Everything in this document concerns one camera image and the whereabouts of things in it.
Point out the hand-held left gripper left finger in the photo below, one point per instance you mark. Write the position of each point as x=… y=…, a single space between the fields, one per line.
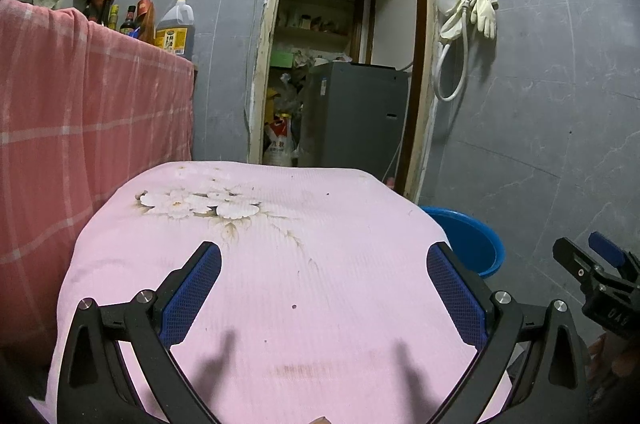
x=192 y=294

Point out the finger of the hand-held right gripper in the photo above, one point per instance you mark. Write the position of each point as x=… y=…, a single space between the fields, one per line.
x=575 y=259
x=606 y=246

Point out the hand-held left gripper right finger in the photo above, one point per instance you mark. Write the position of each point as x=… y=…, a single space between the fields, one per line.
x=457 y=296

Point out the blue plastic basin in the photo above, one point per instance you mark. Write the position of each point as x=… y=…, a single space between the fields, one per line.
x=475 y=244

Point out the person's right hand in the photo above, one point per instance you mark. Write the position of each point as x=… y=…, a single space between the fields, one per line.
x=625 y=361

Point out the pink floral blanket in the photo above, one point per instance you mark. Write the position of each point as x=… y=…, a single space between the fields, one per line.
x=300 y=254

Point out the white red printed sack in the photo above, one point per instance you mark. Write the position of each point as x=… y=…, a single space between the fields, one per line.
x=279 y=144

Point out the yellow bag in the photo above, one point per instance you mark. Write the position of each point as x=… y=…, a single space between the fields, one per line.
x=271 y=102

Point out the pink checked cloth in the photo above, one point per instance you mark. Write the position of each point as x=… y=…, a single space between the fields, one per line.
x=75 y=104

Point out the green box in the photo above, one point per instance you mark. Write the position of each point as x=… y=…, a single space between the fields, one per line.
x=281 y=59

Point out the pair of cream rubber gloves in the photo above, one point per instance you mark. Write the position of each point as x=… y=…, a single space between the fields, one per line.
x=486 y=17

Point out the large cooking oil jug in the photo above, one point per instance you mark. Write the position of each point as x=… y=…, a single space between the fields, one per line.
x=175 y=24

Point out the dark sauce bottle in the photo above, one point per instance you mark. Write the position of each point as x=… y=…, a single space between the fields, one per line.
x=91 y=13
x=128 y=22

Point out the yellow capped bottle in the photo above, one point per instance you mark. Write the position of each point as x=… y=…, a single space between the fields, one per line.
x=114 y=18

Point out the wooden storage shelf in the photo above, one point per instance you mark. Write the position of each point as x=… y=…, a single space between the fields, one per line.
x=320 y=32

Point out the red capped sauce bottle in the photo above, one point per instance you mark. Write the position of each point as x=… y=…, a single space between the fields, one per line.
x=105 y=7

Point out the wooden door frame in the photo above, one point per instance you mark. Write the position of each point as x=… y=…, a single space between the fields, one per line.
x=265 y=54

